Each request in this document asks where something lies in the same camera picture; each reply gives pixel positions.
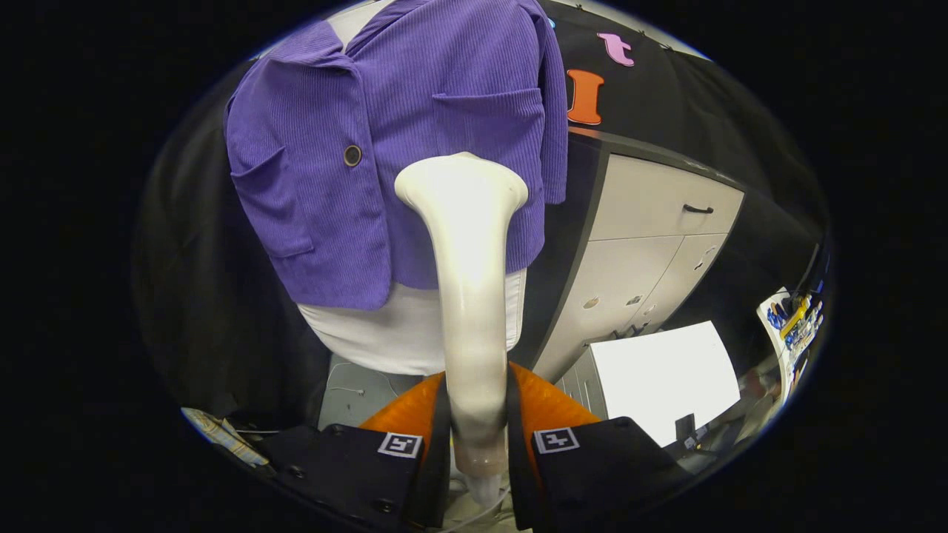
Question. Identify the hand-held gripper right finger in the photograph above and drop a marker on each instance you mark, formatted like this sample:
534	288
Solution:
607	466

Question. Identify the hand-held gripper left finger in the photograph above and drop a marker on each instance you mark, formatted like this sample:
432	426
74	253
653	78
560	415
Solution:
348	466

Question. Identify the white flat panel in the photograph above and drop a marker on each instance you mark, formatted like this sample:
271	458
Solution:
659	377

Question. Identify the plaid cloth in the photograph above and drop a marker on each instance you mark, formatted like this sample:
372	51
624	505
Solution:
222	433

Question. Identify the white mannequin torso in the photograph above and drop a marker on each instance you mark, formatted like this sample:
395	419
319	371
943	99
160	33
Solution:
385	333

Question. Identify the grey cabinet with dark top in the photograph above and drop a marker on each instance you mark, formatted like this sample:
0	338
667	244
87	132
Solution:
637	252

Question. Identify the white side table with clutter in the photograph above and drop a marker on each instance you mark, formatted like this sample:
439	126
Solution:
792	333

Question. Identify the dark flat monitor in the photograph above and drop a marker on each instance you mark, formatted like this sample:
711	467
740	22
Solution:
811	274

